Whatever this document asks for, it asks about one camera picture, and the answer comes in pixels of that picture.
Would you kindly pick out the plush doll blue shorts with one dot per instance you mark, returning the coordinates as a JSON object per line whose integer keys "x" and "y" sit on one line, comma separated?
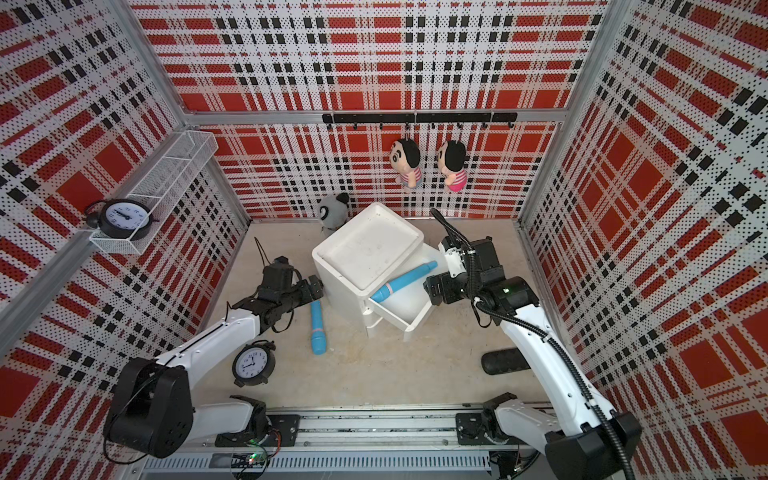
{"x": 405, "y": 159}

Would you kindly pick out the plush doll pink shorts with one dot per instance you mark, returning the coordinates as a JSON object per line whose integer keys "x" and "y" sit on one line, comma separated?
{"x": 451, "y": 160}

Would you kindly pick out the white top drawer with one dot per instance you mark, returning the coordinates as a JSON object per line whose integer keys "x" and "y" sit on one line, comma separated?
{"x": 407, "y": 308}

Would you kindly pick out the white plastic drawer cabinet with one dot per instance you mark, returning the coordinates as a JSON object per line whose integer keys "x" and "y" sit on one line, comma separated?
{"x": 361, "y": 257}

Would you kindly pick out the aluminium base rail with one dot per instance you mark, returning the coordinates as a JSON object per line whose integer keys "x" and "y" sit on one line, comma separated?
{"x": 408, "y": 441}

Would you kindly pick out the black cylinder on floor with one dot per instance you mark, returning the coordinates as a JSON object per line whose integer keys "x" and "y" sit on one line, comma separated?
{"x": 504, "y": 361}

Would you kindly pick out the white wire wall basket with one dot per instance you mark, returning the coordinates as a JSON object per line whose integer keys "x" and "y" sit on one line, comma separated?
{"x": 161, "y": 188}

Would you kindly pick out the grey plush animal toy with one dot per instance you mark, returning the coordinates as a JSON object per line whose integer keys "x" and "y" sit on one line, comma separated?
{"x": 333, "y": 212}

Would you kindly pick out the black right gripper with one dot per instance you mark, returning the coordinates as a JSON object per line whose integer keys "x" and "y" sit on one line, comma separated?
{"x": 433, "y": 289}

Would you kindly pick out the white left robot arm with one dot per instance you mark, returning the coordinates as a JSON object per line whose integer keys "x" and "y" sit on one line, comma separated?
{"x": 152, "y": 411}

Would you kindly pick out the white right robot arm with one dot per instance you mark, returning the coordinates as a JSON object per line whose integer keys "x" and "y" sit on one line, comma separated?
{"x": 585, "y": 437}

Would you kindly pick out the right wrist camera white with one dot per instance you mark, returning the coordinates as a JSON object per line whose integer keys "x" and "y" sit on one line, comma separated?
{"x": 453, "y": 257}

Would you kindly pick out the black alarm clock on floor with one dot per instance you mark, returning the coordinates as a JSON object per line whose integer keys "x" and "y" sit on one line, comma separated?
{"x": 254, "y": 364}

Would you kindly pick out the blue toy microphone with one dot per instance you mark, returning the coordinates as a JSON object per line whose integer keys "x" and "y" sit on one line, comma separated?
{"x": 318, "y": 337}
{"x": 394, "y": 285}

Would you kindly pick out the black wall hook rail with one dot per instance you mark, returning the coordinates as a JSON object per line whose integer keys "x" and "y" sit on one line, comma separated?
{"x": 458, "y": 118}

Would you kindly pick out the small circuit board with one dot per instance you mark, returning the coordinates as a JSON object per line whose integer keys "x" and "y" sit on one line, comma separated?
{"x": 250, "y": 461}

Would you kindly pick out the black alarm clock in basket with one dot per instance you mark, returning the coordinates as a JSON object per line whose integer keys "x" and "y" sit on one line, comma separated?
{"x": 121, "y": 219}

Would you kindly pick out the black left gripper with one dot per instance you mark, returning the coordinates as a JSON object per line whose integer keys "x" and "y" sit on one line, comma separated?
{"x": 307, "y": 294}

